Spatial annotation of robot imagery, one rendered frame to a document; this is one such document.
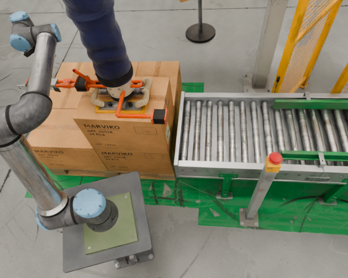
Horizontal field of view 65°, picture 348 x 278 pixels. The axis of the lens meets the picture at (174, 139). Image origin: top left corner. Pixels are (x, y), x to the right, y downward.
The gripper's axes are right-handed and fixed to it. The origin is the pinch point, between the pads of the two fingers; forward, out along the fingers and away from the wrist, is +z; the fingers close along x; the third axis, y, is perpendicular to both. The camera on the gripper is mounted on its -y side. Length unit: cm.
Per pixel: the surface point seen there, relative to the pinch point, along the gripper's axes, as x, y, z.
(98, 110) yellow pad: -13.0, 27.3, 24.6
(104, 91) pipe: -1.5, 30.6, 19.0
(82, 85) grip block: -3.8, 18.4, 11.3
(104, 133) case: -20, 27, 43
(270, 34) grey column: 96, 152, 52
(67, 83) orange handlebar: -0.5, 7.0, 12.5
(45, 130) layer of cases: -4, -37, 67
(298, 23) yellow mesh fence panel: 42, 154, 2
